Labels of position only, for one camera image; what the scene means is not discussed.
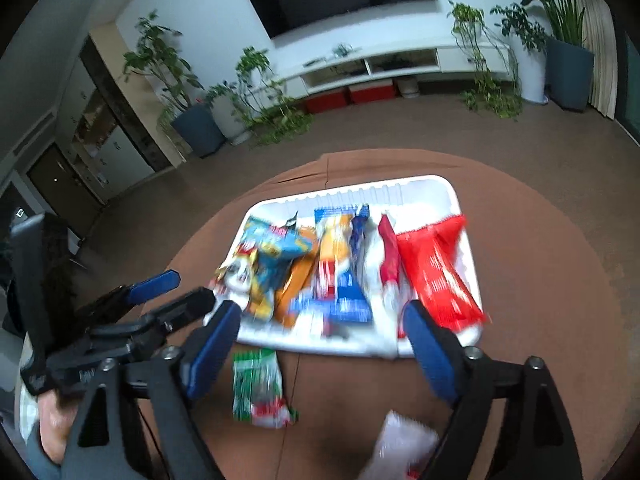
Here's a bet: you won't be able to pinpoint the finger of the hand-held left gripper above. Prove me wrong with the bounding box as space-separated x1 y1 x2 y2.
140 287 217 337
82 269 182 324

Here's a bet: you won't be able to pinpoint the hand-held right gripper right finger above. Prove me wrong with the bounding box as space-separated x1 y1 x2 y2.
402 300 583 480

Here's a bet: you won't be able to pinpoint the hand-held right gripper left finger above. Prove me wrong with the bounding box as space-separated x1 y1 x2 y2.
60 300 243 480

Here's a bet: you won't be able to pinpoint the green snack packet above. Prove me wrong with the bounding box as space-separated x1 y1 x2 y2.
231 349 300 430

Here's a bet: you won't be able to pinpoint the white cartoon snack packet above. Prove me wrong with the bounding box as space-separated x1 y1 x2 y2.
215 252 258 311

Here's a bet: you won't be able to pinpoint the small white red snack packet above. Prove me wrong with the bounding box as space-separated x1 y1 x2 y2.
357 410 441 480

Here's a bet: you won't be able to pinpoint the teal yellow snack packet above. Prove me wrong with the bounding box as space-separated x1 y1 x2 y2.
242 217 318 321

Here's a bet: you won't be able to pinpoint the long white red snack packet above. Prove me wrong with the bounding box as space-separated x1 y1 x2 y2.
367 212 406 356

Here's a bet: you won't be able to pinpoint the blue white snack packet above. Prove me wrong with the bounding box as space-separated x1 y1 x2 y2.
340 204 375 323

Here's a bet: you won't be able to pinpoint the orange blue snack packet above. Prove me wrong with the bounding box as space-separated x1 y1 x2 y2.
292 206 353 322

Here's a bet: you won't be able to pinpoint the white plastic tray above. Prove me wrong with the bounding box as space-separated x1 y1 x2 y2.
205 175 486 361

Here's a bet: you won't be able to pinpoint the person's left hand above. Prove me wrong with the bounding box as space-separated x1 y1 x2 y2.
37 391 81 466

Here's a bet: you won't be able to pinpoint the dark entrance door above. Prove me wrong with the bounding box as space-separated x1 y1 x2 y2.
25 145 103 223

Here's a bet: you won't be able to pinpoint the tall tree in blue pot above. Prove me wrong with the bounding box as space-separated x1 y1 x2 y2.
122 10 226 158

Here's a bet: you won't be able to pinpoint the plant in grey-white pot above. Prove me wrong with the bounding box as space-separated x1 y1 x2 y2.
205 82 251 146

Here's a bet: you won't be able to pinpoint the trailing pothos plant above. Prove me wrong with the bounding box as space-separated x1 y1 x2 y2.
235 47 316 148

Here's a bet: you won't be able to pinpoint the red storage box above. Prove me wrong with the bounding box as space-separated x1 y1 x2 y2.
304 89 350 113
349 80 397 105

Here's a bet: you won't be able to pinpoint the trailing pothos on console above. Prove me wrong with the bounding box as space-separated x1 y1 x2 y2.
447 0 523 121

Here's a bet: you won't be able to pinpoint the small tree in white pot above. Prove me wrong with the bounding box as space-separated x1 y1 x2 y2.
490 2 549 106

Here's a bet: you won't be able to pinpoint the white television console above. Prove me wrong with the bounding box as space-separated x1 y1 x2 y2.
272 35 516 106

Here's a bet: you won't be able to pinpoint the large-leaf plant in blue pot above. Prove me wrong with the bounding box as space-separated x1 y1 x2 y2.
505 0 596 111

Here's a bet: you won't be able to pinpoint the glass sliding door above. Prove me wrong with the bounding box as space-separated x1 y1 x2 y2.
617 30 640 146

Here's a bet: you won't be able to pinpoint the beige curtain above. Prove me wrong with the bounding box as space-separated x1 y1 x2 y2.
582 0 626 121

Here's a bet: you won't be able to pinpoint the white wall cabinet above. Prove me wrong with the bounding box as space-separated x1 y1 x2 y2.
50 25 173 206

